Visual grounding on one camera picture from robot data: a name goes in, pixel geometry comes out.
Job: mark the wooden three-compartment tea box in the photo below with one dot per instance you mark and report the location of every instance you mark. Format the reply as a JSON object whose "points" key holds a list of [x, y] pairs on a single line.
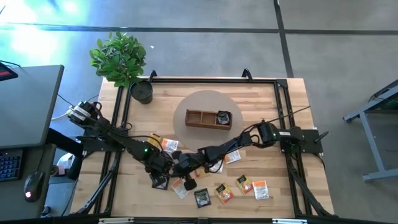
{"points": [[202, 119]]}

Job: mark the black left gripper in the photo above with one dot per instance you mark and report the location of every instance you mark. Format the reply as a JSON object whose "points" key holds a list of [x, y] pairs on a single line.
{"points": [[158, 163]]}

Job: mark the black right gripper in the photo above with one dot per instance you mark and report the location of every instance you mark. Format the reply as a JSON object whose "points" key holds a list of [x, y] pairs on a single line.
{"points": [[189, 163]]}

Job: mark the black backlit keyboard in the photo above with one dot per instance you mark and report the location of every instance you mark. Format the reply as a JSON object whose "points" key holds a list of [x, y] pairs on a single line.
{"points": [[9, 165]]}

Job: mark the black frame hook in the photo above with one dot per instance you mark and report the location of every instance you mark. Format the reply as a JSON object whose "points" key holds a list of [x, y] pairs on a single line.
{"points": [[152, 76], [247, 74]]}

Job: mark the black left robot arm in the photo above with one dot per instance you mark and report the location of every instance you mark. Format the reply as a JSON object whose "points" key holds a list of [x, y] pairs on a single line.
{"points": [[136, 146]]}

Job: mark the grey metal side table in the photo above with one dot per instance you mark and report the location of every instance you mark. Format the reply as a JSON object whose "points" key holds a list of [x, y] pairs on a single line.
{"points": [[370, 140]]}

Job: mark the pink white small item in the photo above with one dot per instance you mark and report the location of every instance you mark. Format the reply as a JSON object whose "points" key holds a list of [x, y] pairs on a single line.
{"points": [[64, 163]]}

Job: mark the black computer mouse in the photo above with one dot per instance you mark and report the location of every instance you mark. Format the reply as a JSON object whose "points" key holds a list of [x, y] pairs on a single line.
{"points": [[33, 185]]}

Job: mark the black foil Ahmad tea packet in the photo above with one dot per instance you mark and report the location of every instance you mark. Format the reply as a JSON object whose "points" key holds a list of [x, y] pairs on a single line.
{"points": [[202, 198], [224, 117], [161, 186]]}

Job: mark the black device red screen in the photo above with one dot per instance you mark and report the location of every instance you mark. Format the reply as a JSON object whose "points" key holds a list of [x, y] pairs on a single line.
{"points": [[6, 72]]}

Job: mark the white metal bracket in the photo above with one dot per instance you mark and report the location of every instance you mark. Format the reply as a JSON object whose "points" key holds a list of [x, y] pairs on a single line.
{"points": [[289, 221], [115, 220]]}

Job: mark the black clamp lever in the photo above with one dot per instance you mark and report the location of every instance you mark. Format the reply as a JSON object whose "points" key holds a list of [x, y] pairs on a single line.
{"points": [[321, 137]]}

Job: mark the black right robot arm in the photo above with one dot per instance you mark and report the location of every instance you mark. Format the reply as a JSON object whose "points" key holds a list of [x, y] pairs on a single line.
{"points": [[224, 149]]}

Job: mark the round beige leather mat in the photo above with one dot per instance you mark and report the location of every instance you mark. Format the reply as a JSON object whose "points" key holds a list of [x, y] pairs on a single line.
{"points": [[199, 99]]}

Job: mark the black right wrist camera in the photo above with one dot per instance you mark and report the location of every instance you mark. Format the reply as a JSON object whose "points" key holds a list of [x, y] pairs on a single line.
{"points": [[190, 184]]}

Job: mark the dark grey lower desk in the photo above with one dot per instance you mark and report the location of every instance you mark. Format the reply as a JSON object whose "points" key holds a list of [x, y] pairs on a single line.
{"points": [[18, 205]]}

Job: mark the yellow orange Ahmad tea packet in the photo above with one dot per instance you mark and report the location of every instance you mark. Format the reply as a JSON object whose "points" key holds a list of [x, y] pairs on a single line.
{"points": [[224, 193], [244, 183]]}

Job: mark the black desk stand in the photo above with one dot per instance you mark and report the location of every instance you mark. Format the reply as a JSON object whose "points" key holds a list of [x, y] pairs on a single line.
{"points": [[62, 141]]}

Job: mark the green potted plant black pot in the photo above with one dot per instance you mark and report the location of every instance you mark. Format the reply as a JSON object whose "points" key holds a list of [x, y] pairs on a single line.
{"points": [[118, 59]]}

